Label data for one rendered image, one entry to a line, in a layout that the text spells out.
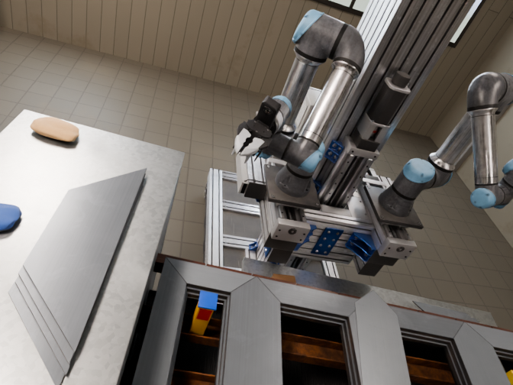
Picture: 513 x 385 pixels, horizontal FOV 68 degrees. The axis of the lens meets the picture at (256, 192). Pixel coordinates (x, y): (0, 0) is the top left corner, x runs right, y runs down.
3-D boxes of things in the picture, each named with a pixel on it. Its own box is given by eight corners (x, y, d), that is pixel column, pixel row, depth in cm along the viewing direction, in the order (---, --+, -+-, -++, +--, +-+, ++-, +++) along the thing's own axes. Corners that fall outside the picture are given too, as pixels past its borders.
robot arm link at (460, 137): (404, 177, 173) (485, 65, 139) (424, 174, 181) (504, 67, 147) (424, 195, 166) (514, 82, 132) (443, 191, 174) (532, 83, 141)
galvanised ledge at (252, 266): (504, 353, 180) (509, 350, 178) (239, 299, 157) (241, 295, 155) (486, 315, 195) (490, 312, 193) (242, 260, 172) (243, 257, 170)
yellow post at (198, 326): (201, 339, 136) (214, 310, 124) (187, 337, 135) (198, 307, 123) (203, 326, 139) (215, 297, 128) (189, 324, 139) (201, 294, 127)
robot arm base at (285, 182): (272, 169, 163) (281, 151, 157) (305, 176, 167) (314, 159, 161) (277, 193, 152) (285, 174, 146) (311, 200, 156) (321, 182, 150)
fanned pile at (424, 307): (490, 344, 177) (495, 341, 174) (415, 329, 170) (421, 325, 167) (479, 321, 186) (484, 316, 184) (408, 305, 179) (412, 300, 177)
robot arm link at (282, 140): (276, 168, 122) (288, 140, 115) (245, 153, 123) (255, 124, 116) (283, 156, 128) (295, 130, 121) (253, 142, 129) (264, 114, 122)
